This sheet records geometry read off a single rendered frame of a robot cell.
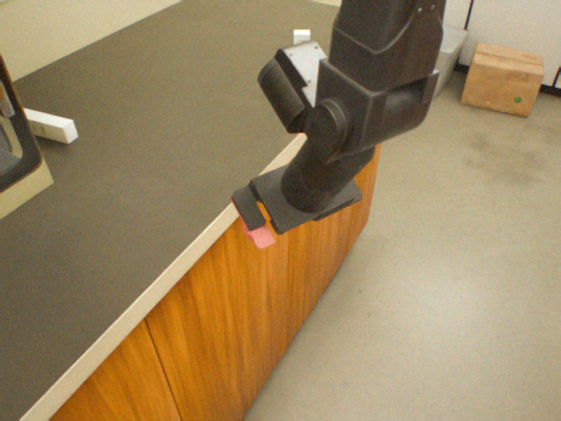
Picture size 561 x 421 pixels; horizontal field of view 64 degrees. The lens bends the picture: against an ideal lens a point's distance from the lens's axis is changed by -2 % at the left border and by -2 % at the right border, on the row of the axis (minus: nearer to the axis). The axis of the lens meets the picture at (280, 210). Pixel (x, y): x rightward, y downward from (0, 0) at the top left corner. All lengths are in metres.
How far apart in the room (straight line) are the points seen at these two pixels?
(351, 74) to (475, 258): 1.79
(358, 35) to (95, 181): 0.62
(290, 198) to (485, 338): 1.44
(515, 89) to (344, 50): 2.73
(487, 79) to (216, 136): 2.30
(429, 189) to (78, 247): 1.87
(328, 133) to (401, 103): 0.06
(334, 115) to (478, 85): 2.73
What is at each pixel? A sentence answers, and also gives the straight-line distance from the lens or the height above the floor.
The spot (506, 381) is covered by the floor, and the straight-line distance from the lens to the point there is 1.78.
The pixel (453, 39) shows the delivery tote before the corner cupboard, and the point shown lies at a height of 0.33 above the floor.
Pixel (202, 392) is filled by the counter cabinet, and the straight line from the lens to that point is 1.08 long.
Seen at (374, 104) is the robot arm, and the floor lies 1.29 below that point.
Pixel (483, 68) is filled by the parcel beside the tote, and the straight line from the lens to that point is 3.00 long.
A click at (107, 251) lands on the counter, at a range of 0.73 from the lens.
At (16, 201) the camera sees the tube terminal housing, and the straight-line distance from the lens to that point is 0.85.
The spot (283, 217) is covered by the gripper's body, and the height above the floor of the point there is 1.12.
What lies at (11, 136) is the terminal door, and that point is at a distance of 0.80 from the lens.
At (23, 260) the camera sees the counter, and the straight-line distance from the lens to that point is 0.77.
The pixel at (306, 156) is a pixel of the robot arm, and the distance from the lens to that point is 0.42.
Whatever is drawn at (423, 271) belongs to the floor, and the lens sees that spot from 1.96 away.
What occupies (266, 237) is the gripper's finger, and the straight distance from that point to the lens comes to 0.49.
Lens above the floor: 1.44
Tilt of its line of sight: 43 degrees down
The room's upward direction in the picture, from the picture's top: straight up
